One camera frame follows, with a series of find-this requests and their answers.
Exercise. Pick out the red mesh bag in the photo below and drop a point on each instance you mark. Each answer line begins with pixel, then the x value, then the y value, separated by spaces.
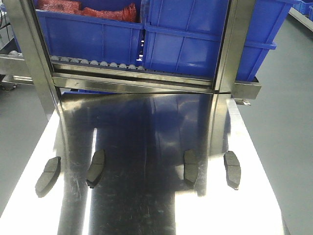
pixel 127 14

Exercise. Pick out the blue plastic bin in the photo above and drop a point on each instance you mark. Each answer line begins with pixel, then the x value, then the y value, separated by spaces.
pixel 184 36
pixel 93 38

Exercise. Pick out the right blue plastic bin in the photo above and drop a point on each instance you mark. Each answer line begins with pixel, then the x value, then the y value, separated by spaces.
pixel 184 36

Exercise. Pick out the brake pad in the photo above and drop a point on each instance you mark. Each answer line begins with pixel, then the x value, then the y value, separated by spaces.
pixel 191 168
pixel 233 170
pixel 48 177
pixel 96 169

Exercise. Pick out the roller conveyor track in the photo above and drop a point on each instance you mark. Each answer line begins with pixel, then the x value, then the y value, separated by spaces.
pixel 55 58

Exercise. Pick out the stainless steel rack frame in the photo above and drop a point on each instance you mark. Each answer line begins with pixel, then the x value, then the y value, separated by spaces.
pixel 35 67

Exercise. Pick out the left blue plastic bin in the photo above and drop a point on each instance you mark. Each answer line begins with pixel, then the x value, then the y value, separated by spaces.
pixel 93 38

